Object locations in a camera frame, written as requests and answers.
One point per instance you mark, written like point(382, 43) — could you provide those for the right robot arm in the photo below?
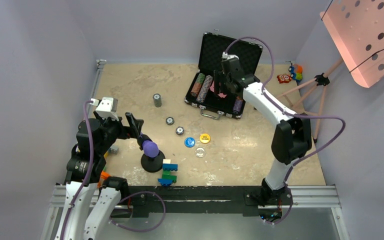
point(292, 135)

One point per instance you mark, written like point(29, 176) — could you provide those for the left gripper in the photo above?
point(124, 132)

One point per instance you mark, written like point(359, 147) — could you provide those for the colourful toy car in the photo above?
point(296, 72)

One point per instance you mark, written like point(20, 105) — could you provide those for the orange toy piece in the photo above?
point(104, 175)

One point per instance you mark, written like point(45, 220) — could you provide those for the pink playing card deck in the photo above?
point(212, 87)

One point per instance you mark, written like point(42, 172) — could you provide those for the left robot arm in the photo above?
point(87, 208)

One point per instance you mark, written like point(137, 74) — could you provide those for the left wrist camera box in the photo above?
point(106, 108)

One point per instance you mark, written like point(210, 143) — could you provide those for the green and red chip row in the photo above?
point(197, 85)

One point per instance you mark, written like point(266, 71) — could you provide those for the purple handheld massager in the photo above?
point(149, 148)

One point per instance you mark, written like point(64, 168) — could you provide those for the pink music stand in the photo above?
point(356, 28)

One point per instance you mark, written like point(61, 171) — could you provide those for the yellow big blind button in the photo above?
point(204, 138)

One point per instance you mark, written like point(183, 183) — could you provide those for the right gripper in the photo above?
point(218, 77)

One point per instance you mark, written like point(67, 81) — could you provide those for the red toy card pack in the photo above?
point(284, 78)

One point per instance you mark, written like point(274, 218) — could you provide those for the aluminium table frame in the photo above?
point(302, 197)

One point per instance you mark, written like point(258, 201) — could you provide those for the clear plastic button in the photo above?
point(200, 152)

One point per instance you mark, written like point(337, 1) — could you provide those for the black base bar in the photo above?
point(249, 201)

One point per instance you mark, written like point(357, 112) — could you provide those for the ten value poker chip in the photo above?
point(179, 131)

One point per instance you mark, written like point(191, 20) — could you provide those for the tall grey chip stack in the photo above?
point(157, 100)

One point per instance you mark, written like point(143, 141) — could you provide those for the blue green toy brick stack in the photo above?
point(167, 178)

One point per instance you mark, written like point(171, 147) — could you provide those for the black aluminium poker case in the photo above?
point(212, 47)

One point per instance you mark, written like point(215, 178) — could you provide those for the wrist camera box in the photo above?
point(106, 108)
point(227, 57)

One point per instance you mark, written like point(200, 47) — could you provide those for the grey toy brick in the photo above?
point(113, 150)

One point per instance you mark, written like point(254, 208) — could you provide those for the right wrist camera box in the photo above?
point(227, 57)

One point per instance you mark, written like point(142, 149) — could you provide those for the fifty value poker chip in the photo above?
point(170, 121)

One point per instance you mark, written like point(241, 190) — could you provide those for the blue dealer button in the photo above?
point(189, 142)

